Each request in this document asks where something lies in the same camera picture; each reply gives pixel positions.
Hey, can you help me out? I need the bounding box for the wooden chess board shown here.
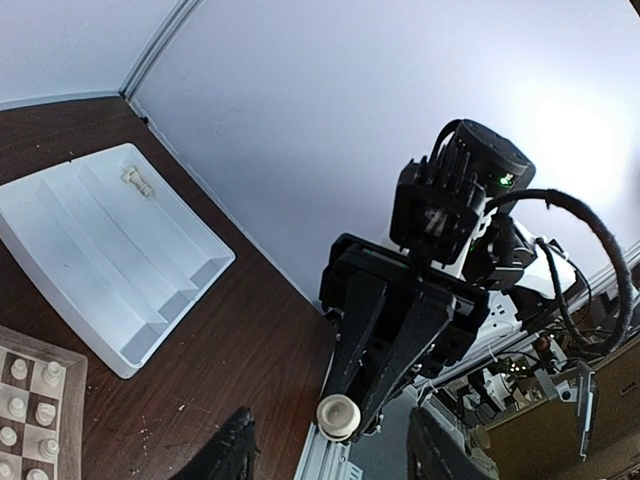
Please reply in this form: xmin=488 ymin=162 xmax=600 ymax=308
xmin=1 ymin=327 xmax=88 ymax=479

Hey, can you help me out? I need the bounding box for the white piece back row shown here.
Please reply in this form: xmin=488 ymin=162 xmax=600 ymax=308
xmin=38 ymin=438 xmax=60 ymax=462

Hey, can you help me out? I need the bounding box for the white chess piece handed over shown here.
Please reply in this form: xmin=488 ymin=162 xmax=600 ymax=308
xmin=0 ymin=462 xmax=14 ymax=480

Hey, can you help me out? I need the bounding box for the white knight back row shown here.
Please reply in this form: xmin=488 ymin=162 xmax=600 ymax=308
xmin=35 ymin=402 xmax=57 ymax=427

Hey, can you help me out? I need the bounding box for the white bishop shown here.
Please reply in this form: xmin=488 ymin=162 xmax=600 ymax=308
xmin=316 ymin=394 xmax=361 ymax=442

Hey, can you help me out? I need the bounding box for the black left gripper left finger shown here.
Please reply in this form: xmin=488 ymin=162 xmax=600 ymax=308
xmin=171 ymin=406 xmax=259 ymax=480

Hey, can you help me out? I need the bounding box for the front aluminium rail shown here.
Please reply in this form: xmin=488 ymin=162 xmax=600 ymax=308
xmin=294 ymin=339 xmax=426 ymax=480

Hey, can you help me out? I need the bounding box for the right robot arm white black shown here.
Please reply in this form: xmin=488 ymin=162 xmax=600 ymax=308
xmin=316 ymin=119 xmax=586 ymax=442

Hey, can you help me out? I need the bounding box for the white rook back row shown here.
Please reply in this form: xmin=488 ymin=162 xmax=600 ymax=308
xmin=41 ymin=361 xmax=65 ymax=388

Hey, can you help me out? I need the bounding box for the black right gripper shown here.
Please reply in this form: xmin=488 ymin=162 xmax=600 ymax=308
xmin=319 ymin=234 xmax=489 ymax=433

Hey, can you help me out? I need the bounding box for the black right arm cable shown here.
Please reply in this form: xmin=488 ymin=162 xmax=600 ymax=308
xmin=489 ymin=188 xmax=635 ymax=356

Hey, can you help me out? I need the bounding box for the white plastic tray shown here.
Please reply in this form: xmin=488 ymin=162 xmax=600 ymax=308
xmin=1 ymin=143 xmax=236 ymax=379

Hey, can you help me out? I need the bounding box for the white chess queen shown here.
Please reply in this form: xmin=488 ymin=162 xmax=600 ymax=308
xmin=25 ymin=468 xmax=49 ymax=480

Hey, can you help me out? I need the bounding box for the right aluminium frame post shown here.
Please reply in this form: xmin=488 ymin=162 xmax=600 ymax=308
xmin=119 ymin=0 xmax=203 ymax=101

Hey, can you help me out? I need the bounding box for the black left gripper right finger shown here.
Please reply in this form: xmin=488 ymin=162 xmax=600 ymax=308
xmin=407 ymin=407 xmax=499 ymax=480

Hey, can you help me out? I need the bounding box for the white chess pawn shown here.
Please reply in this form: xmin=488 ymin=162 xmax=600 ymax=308
xmin=7 ymin=397 xmax=27 ymax=419
xmin=10 ymin=358 xmax=29 ymax=381
xmin=0 ymin=426 xmax=18 ymax=447

